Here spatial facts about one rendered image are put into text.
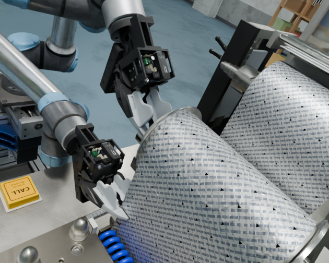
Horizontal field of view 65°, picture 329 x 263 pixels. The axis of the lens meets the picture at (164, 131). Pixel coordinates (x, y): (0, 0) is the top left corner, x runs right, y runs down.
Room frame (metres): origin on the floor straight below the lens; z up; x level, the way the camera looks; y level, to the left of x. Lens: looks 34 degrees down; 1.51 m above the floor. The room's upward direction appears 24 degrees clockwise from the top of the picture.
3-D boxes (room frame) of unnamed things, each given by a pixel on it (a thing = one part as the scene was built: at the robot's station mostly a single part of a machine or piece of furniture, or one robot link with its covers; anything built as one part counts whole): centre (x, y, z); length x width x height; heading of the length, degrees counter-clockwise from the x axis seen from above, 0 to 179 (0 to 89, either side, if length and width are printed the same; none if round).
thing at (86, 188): (0.34, 0.08, 1.09); 0.09 x 0.05 x 0.02; 54
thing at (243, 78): (0.60, -0.13, 1.34); 0.06 x 0.06 x 0.06; 55
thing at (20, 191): (0.38, 0.27, 0.91); 0.07 x 0.07 x 0.02; 55
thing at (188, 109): (0.37, -0.02, 1.25); 0.15 x 0.01 x 0.15; 145
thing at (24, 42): (0.91, 0.65, 0.98); 0.13 x 0.12 x 0.14; 127
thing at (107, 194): (0.32, 0.04, 1.11); 0.09 x 0.03 x 0.06; 54
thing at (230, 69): (0.63, -0.09, 1.34); 0.06 x 0.03 x 0.03; 55
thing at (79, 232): (0.28, 0.07, 1.05); 0.04 x 0.04 x 0.04
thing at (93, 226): (0.29, 0.06, 1.04); 0.02 x 0.01 x 0.02; 55
